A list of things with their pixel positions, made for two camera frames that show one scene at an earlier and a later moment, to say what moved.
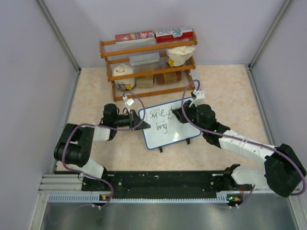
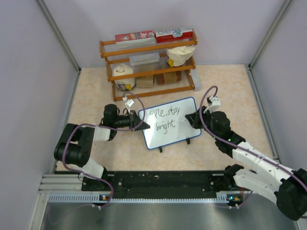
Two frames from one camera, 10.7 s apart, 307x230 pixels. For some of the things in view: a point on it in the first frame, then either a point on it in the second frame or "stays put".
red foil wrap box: [140, 38] stays put
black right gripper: [179, 113] -> [195, 118]
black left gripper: [134, 119] stays put
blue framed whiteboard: [165, 128] stays put
